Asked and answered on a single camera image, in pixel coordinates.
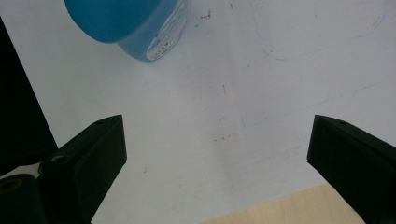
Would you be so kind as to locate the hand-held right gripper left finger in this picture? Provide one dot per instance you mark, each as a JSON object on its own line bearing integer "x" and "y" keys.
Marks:
{"x": 87, "y": 161}

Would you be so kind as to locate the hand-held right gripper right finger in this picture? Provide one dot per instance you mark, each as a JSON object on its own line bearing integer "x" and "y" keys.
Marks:
{"x": 358, "y": 161}

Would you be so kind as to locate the blue bottle with white cap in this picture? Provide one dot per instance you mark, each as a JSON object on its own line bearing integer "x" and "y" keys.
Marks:
{"x": 118, "y": 18}

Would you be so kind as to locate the white table sheet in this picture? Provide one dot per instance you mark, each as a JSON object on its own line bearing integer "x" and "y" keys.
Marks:
{"x": 218, "y": 93}

